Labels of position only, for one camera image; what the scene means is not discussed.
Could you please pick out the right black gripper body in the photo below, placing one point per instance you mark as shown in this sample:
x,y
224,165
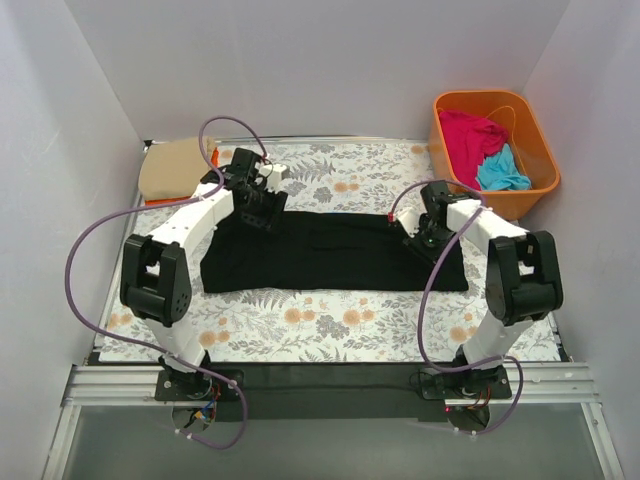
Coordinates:
x,y
430,248

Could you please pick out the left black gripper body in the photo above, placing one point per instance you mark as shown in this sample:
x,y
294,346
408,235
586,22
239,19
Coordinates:
x,y
265,211

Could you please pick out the black t-shirt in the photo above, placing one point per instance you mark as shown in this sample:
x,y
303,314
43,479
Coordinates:
x,y
313,251

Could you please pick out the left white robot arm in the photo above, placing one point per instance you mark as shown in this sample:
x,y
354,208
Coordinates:
x,y
155,280

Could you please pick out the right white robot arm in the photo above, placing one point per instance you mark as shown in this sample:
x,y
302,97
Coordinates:
x,y
522,284

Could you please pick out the floral patterned table mat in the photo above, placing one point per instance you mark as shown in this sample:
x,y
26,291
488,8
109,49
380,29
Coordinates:
x,y
350,326

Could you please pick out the orange folded t-shirt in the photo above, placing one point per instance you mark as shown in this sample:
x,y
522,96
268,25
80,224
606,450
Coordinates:
x,y
214,160

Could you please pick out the beige folded t-shirt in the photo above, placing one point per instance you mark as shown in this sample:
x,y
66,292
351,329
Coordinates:
x,y
172,171

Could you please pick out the turquoise t-shirt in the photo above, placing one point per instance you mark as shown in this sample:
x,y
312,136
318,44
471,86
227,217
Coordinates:
x,y
500,173

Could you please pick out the pink t-shirt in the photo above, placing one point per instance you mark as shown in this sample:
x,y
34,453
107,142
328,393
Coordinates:
x,y
469,140

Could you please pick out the orange plastic basket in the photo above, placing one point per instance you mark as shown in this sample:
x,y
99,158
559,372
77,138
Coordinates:
x,y
532,156

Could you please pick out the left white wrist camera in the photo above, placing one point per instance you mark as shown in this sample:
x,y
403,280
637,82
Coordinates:
x,y
274,173

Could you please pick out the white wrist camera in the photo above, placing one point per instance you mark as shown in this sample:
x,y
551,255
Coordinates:
x,y
408,219
274,173

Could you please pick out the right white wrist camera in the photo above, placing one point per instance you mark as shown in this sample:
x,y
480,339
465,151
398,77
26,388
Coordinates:
x,y
408,219

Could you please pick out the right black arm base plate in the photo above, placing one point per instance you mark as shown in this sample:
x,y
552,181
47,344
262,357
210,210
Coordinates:
x,y
468,385

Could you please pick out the aluminium frame rail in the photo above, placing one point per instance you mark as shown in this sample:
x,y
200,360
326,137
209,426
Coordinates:
x,y
544,382

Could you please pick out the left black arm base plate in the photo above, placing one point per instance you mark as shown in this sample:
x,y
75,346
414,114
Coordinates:
x,y
230,382

